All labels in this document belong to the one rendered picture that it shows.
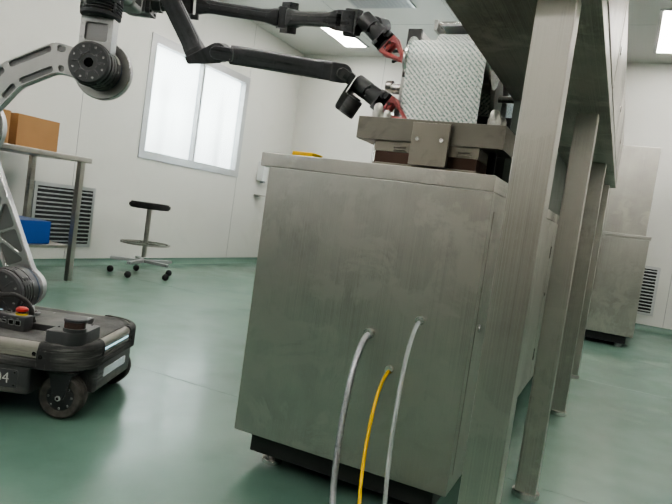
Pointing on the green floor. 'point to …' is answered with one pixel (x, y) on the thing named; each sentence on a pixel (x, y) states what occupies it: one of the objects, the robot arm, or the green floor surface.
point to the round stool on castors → (147, 238)
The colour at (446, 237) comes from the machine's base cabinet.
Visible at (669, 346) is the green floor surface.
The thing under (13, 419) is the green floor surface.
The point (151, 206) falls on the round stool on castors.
